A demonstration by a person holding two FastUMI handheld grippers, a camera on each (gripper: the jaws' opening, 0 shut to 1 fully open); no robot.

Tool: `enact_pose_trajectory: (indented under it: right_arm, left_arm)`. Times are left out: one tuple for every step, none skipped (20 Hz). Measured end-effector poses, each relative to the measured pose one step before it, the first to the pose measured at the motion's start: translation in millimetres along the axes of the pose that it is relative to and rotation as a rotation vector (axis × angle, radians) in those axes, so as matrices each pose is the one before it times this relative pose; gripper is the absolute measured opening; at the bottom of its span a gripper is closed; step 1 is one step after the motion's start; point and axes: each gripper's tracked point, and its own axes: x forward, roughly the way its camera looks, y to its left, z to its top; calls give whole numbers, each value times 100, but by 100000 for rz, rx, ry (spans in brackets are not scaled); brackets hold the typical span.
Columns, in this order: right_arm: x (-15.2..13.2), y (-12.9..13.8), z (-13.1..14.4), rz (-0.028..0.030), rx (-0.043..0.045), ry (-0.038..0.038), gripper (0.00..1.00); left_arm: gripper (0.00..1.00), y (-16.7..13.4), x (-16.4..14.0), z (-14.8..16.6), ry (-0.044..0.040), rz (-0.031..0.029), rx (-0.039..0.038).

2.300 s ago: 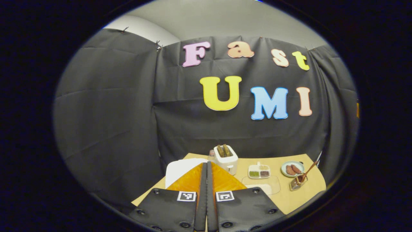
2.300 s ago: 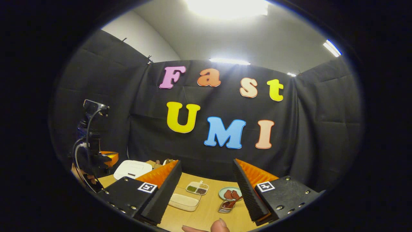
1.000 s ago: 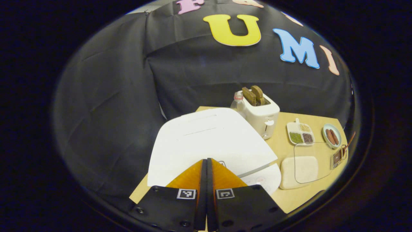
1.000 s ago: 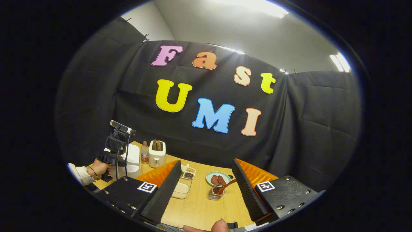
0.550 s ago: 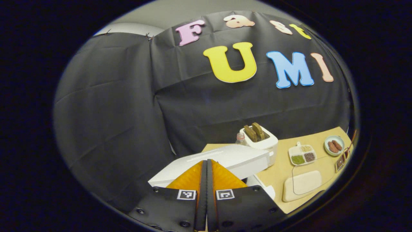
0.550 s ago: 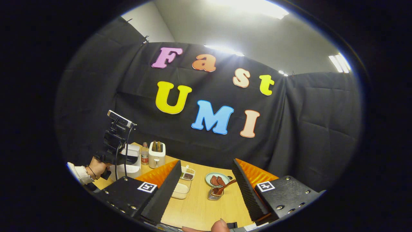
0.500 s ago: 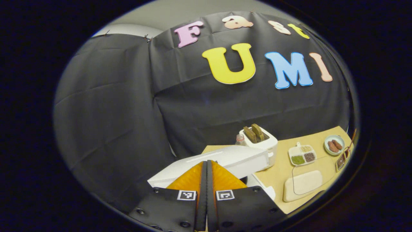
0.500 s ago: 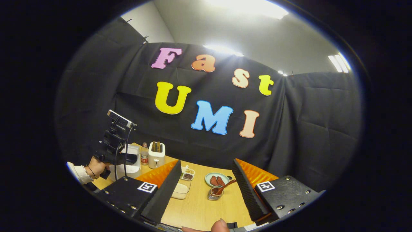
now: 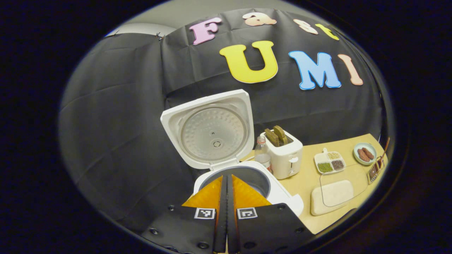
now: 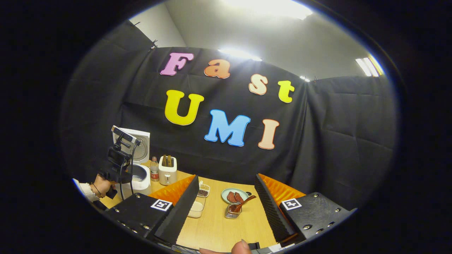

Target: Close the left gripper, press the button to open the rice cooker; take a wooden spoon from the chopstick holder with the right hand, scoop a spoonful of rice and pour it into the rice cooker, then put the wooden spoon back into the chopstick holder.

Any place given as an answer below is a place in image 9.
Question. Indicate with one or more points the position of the brown sausage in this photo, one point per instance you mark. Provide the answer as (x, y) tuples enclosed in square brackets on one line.
[(363, 155), (368, 153)]

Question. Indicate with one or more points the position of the brown bread slice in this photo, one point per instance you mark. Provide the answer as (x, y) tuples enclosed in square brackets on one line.
[(272, 137), (281, 134)]

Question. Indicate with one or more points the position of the brown wooden spoon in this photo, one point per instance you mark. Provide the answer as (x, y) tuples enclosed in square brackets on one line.
[(386, 150)]

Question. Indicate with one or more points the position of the pale green plate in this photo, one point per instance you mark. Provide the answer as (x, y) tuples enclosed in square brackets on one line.
[(358, 158)]

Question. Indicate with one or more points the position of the white toaster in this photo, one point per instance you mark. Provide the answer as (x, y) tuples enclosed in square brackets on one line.
[(286, 158)]

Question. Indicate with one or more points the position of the white divided grain dish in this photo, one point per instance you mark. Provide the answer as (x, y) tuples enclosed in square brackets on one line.
[(329, 161)]

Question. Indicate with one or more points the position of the black backdrop cloth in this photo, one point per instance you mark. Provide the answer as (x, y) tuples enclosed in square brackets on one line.
[(123, 123)]

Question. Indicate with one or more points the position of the clear plastic bottle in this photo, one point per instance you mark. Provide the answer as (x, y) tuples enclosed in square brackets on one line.
[(262, 155)]

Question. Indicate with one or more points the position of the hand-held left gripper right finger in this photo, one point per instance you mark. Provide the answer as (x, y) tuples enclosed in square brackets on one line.
[(231, 211)]

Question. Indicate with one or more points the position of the clear container of rice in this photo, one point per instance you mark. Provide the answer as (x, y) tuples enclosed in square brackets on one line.
[(332, 197)]

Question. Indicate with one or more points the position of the white rice cooker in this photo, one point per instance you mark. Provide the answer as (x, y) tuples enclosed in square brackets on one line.
[(212, 130)]

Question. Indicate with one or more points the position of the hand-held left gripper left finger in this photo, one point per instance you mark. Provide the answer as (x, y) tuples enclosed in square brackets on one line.
[(221, 211)]

